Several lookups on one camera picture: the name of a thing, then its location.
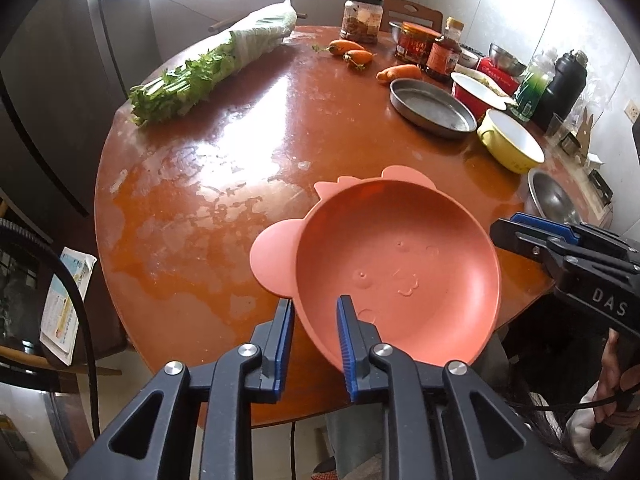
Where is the black-lidded pickle jar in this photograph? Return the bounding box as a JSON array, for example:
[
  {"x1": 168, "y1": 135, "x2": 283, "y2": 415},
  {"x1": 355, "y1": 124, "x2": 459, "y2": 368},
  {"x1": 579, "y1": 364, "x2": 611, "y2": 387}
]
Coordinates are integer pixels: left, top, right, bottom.
[{"x1": 341, "y1": 0, "x2": 385, "y2": 43}]

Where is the celery in plastic bag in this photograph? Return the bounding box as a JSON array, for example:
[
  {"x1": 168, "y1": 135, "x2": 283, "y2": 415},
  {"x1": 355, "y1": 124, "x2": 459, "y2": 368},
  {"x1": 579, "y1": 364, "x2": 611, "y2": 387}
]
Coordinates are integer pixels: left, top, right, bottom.
[{"x1": 129, "y1": 0, "x2": 301, "y2": 128}]

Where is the grey refrigerator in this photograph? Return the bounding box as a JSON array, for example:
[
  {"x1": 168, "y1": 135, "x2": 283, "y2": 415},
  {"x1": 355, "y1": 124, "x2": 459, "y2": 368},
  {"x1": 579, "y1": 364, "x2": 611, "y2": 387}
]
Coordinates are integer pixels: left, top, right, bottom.
[{"x1": 0, "y1": 0, "x2": 166, "y2": 216}]

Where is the person's right hand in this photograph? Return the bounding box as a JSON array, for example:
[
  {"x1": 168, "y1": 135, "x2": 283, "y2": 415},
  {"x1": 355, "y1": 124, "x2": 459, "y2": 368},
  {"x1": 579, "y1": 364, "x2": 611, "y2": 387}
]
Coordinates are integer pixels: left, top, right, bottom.
[{"x1": 597, "y1": 332, "x2": 640, "y2": 431}]

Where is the black thermos flask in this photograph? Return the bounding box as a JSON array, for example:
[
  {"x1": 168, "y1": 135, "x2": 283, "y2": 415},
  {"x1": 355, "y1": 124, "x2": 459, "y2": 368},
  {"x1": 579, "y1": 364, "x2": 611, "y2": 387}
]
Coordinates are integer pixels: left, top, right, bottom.
[{"x1": 532, "y1": 50, "x2": 588, "y2": 131}]

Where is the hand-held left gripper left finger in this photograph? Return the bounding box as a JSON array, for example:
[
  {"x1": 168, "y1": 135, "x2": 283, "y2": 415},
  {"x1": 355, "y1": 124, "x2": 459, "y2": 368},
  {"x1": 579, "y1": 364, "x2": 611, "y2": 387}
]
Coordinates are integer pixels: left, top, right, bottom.
[{"x1": 65, "y1": 297, "x2": 296, "y2": 480}]

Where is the orange-capped sauce bottle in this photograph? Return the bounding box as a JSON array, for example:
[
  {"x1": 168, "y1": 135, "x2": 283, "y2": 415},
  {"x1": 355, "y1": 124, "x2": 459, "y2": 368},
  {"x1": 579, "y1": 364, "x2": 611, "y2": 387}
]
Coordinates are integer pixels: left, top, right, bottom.
[{"x1": 426, "y1": 16, "x2": 465, "y2": 81}]

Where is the round metal plate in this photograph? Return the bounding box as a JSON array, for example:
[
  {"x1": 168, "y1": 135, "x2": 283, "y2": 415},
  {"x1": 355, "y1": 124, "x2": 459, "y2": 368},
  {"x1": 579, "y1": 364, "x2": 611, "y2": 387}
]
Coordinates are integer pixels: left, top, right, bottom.
[{"x1": 389, "y1": 78, "x2": 478, "y2": 140}]

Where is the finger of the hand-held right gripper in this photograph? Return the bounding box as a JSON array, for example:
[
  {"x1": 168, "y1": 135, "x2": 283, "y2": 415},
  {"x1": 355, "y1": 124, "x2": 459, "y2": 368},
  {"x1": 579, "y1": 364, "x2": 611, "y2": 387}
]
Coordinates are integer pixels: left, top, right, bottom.
[
  {"x1": 509, "y1": 212, "x2": 583, "y2": 246},
  {"x1": 489, "y1": 219, "x2": 563, "y2": 273}
]

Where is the red-lidded sauce jar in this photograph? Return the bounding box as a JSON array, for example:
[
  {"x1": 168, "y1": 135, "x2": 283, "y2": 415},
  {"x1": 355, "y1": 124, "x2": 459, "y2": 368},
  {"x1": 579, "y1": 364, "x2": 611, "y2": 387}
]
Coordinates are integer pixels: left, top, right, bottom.
[{"x1": 395, "y1": 21, "x2": 443, "y2": 65}]

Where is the wooden chair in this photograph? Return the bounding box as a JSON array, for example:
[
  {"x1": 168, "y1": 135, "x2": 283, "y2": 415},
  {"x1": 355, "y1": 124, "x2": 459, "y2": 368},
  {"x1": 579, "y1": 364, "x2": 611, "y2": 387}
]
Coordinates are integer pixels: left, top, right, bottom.
[
  {"x1": 381, "y1": 0, "x2": 443, "y2": 33},
  {"x1": 0, "y1": 345, "x2": 123, "y2": 396}
]

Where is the yellow bowl with handles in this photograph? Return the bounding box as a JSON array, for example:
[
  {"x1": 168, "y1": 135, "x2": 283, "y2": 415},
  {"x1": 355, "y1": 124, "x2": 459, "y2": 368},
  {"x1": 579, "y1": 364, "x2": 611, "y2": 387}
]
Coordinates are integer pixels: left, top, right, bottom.
[{"x1": 476, "y1": 109, "x2": 546, "y2": 175}]

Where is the white plate with food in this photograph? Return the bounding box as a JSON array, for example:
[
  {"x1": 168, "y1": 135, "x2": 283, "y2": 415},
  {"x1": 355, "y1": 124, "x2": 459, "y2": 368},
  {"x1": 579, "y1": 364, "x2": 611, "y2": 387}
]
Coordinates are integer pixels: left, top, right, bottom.
[{"x1": 475, "y1": 72, "x2": 521, "y2": 100}]

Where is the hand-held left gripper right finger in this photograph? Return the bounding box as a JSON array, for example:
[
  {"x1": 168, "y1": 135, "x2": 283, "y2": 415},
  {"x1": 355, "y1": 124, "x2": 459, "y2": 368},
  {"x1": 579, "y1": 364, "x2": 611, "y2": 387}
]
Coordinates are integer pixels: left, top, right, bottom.
[{"x1": 336, "y1": 294, "x2": 576, "y2": 480}]

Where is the cardboard rabbit cutout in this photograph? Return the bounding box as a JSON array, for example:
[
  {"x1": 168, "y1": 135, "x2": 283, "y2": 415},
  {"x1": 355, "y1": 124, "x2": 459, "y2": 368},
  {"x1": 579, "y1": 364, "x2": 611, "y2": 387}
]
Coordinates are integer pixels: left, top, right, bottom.
[{"x1": 575, "y1": 110, "x2": 596, "y2": 158}]

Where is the green plastic bottle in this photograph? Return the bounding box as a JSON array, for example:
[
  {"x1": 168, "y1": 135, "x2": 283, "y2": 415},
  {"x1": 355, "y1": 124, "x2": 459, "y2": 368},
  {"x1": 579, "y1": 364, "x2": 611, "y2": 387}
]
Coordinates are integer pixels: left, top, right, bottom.
[{"x1": 511, "y1": 49, "x2": 558, "y2": 122}]

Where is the pink bowl with ears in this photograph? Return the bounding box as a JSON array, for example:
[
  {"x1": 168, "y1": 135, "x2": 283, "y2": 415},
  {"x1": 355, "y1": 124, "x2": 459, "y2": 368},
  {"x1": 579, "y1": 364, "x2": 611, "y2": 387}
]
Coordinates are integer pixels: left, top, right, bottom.
[{"x1": 249, "y1": 165, "x2": 502, "y2": 375}]

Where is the red bowl with white inside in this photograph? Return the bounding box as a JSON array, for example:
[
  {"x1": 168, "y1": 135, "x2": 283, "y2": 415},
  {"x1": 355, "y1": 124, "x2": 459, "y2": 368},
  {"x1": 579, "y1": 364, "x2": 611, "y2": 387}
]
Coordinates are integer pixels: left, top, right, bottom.
[{"x1": 450, "y1": 71, "x2": 510, "y2": 121}]

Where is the printed booklet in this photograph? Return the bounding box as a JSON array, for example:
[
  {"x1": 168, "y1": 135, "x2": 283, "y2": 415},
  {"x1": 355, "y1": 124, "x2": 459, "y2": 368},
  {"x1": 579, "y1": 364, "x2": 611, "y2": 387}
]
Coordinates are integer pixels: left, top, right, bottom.
[{"x1": 39, "y1": 247, "x2": 98, "y2": 366}]

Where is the red tissue box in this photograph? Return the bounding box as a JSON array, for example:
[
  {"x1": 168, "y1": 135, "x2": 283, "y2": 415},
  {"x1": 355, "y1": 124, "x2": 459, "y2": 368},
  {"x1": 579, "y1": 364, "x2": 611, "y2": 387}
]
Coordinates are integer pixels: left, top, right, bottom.
[{"x1": 476, "y1": 57, "x2": 523, "y2": 93}]

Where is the carrot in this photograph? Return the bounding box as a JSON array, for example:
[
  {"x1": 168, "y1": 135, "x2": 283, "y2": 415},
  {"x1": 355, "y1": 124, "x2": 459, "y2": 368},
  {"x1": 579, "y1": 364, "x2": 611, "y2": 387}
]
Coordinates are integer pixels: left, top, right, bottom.
[
  {"x1": 376, "y1": 64, "x2": 423, "y2": 84},
  {"x1": 342, "y1": 50, "x2": 375, "y2": 69},
  {"x1": 312, "y1": 39, "x2": 368, "y2": 57}
]

